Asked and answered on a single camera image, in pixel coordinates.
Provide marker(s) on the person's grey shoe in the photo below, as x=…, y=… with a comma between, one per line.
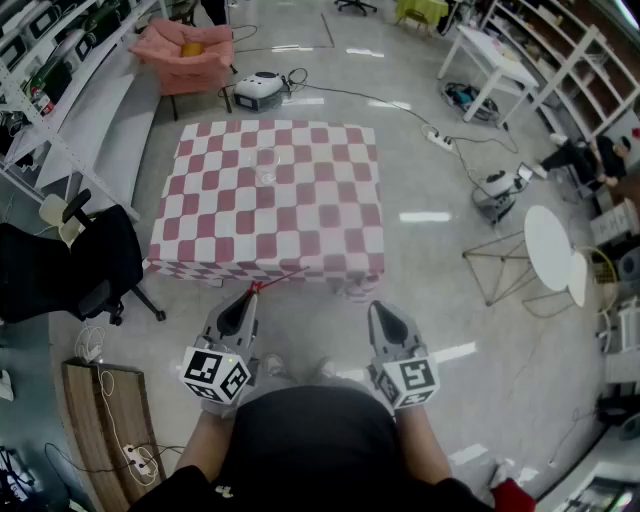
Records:
x=273, y=365

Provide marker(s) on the cream chair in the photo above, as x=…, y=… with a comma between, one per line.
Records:
x=57, y=215

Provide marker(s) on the person's left forearm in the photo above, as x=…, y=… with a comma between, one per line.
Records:
x=202, y=442

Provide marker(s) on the wooden board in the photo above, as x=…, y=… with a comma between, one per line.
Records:
x=107, y=435

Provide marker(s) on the white power strip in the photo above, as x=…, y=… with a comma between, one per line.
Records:
x=439, y=137
x=140, y=462

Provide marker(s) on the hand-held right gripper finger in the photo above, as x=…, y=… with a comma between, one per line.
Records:
x=404, y=322
x=374, y=325

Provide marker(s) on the white round table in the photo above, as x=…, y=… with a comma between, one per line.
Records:
x=552, y=252

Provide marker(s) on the red cloth object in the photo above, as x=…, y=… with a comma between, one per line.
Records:
x=512, y=496

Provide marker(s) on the white metal shelving rack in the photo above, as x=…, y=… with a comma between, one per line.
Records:
x=50, y=75

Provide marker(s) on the yellow-green cloth table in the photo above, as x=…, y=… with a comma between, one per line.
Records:
x=421, y=10

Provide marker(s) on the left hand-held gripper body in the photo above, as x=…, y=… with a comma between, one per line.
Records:
x=212, y=372

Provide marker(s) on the white rectangular table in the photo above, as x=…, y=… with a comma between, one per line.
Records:
x=492, y=65

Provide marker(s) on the black office chair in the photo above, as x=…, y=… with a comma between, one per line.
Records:
x=65, y=267

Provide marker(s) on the red star stick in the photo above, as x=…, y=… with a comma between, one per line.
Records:
x=272, y=282

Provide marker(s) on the white wooden shelving unit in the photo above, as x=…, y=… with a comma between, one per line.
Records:
x=565, y=60

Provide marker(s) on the clear glass cup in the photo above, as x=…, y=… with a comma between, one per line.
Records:
x=265, y=165

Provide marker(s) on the pink armchair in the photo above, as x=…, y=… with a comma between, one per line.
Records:
x=187, y=55

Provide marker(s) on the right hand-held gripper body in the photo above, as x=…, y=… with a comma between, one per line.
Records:
x=407, y=375

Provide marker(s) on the black office chair base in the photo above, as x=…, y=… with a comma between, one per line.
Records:
x=355, y=5

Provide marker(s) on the red white checkered tablecloth table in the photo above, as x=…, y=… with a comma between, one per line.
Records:
x=270, y=200

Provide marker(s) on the yellow cushion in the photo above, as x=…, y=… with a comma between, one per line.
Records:
x=191, y=49

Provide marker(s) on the person's right forearm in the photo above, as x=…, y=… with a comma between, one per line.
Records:
x=422, y=445

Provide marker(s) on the white domed appliance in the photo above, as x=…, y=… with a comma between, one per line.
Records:
x=261, y=90

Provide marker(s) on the grey floor appliance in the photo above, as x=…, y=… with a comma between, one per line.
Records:
x=495, y=192

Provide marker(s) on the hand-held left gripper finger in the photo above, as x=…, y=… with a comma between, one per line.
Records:
x=253, y=315
x=220, y=312

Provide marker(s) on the person's black shirt torso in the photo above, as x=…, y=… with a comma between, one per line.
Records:
x=320, y=450

